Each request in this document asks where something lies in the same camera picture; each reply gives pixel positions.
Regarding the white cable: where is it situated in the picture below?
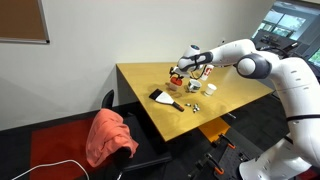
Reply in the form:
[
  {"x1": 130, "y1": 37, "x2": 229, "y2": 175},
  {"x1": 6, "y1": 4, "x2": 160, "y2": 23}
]
[{"x1": 11, "y1": 159, "x2": 90, "y2": 180}]

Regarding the white green soup mug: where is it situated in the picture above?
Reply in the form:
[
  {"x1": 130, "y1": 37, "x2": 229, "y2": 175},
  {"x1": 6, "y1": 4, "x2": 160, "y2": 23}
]
[{"x1": 186, "y1": 78, "x2": 203, "y2": 93}]

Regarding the black chair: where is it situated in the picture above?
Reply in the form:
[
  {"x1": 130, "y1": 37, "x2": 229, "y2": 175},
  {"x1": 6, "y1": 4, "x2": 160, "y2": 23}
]
[{"x1": 100, "y1": 89, "x2": 173, "y2": 173}]

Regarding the red white paper cup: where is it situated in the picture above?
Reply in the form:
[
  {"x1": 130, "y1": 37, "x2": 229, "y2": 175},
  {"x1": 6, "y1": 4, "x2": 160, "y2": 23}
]
[{"x1": 200, "y1": 64, "x2": 215, "y2": 82}]

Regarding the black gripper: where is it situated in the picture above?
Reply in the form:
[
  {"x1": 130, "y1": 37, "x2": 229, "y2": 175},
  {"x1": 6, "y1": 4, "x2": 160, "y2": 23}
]
[{"x1": 169, "y1": 65, "x2": 185, "y2": 82}]

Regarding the salmon pink cloth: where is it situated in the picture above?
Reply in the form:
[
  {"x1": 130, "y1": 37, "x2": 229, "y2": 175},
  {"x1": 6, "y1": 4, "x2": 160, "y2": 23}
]
[{"x1": 85, "y1": 108, "x2": 140, "y2": 168}]

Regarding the glass window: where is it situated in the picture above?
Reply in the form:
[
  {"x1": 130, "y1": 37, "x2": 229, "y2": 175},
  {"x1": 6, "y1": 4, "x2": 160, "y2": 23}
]
[{"x1": 249, "y1": 0, "x2": 320, "y2": 68}]

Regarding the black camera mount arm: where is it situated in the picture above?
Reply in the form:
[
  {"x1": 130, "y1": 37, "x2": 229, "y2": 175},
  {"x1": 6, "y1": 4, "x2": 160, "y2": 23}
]
[{"x1": 259, "y1": 34, "x2": 301, "y2": 52}]

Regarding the brown cork board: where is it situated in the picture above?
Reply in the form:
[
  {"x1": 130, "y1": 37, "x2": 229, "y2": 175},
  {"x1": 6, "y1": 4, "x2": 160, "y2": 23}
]
[{"x1": 0, "y1": 0, "x2": 51, "y2": 45}]

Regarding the black perforated board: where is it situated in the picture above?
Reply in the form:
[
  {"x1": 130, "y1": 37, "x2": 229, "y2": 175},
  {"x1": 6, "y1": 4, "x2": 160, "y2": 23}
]
[{"x1": 188, "y1": 128, "x2": 264, "y2": 180}]

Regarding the black clamp orange handle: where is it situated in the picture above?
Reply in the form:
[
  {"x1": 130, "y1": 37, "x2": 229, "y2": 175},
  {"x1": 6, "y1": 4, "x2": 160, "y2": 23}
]
[
  {"x1": 218, "y1": 133, "x2": 236, "y2": 150},
  {"x1": 205, "y1": 153, "x2": 225, "y2": 176}
]

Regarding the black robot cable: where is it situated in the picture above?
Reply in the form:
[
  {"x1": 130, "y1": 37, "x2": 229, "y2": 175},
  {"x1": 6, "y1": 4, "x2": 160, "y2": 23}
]
[{"x1": 186, "y1": 46, "x2": 320, "y2": 123}]

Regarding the red round plastic lid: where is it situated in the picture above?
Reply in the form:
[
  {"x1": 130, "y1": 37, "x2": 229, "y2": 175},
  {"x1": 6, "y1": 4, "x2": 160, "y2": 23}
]
[{"x1": 169, "y1": 77, "x2": 184, "y2": 86}]

